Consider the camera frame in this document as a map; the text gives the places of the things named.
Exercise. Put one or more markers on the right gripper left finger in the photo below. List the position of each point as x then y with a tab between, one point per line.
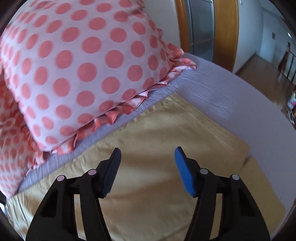
55	216

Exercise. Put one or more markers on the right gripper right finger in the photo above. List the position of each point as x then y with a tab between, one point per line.
240	219

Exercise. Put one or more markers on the khaki pants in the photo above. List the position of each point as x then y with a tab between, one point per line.
148	200

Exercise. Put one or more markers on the small polka dot pillow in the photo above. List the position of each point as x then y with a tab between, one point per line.
19	151

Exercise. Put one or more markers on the lavender bed sheet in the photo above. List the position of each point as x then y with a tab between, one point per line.
230	102

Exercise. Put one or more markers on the large polka dot pillow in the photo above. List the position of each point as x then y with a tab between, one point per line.
76	65

